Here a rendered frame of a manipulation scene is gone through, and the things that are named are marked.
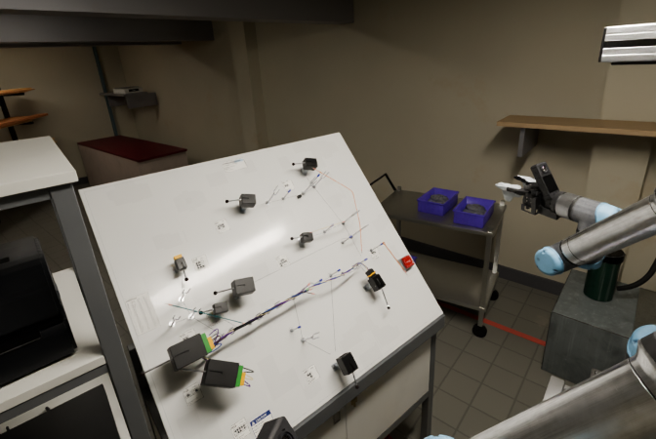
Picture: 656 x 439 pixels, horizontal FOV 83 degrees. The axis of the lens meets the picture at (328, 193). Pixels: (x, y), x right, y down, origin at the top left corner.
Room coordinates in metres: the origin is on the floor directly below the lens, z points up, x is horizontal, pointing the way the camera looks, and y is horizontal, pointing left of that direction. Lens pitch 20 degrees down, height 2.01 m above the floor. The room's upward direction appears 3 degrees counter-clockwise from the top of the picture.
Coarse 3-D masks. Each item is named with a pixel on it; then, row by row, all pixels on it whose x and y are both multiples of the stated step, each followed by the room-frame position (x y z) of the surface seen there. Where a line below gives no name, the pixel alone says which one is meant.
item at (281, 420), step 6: (270, 420) 0.28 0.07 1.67; (276, 420) 0.28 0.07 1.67; (282, 420) 0.28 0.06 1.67; (264, 426) 0.28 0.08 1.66; (270, 426) 0.27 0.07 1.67; (276, 426) 0.27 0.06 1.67; (282, 426) 0.27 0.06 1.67; (288, 426) 0.28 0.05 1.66; (264, 432) 0.27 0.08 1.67; (270, 432) 0.26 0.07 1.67; (276, 432) 0.26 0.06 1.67; (282, 432) 0.26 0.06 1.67; (288, 432) 0.27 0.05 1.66; (294, 432) 0.28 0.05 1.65; (258, 438) 0.26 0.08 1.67; (264, 438) 0.26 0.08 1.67; (270, 438) 0.26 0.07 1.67; (276, 438) 0.26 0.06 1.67; (282, 438) 0.26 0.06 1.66; (288, 438) 0.26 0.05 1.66; (294, 438) 0.27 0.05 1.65
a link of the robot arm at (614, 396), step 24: (648, 336) 0.30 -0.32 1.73; (624, 360) 0.31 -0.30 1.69; (648, 360) 0.27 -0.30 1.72; (576, 384) 0.31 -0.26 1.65; (600, 384) 0.29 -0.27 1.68; (624, 384) 0.28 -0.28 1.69; (648, 384) 0.26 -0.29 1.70; (552, 408) 0.30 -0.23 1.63; (576, 408) 0.28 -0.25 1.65; (600, 408) 0.27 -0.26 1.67; (624, 408) 0.26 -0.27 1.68; (648, 408) 0.25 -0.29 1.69; (480, 432) 0.34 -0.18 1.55; (504, 432) 0.31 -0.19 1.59; (528, 432) 0.29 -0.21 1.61; (552, 432) 0.28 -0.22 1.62; (576, 432) 0.27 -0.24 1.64; (600, 432) 0.26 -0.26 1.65; (624, 432) 0.25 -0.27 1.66; (648, 432) 0.25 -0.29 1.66
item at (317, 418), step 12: (432, 324) 1.35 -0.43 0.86; (420, 336) 1.29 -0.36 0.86; (396, 348) 1.22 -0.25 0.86; (408, 348) 1.24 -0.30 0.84; (384, 360) 1.16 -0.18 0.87; (396, 360) 1.20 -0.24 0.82; (372, 372) 1.11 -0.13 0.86; (384, 372) 1.15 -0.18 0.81; (360, 384) 1.07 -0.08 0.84; (336, 396) 1.00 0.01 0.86; (348, 396) 1.03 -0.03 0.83; (324, 408) 0.96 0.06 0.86; (336, 408) 0.99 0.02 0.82; (312, 420) 0.93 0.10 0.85; (324, 420) 0.96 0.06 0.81; (300, 432) 0.89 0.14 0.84
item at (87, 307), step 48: (0, 144) 0.93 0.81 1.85; (48, 144) 0.89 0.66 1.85; (0, 192) 0.57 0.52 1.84; (48, 192) 0.62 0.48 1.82; (96, 288) 0.63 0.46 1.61; (96, 336) 0.68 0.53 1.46; (48, 384) 0.55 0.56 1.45; (96, 384) 0.93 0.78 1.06; (0, 432) 0.78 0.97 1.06; (144, 432) 0.63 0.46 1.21
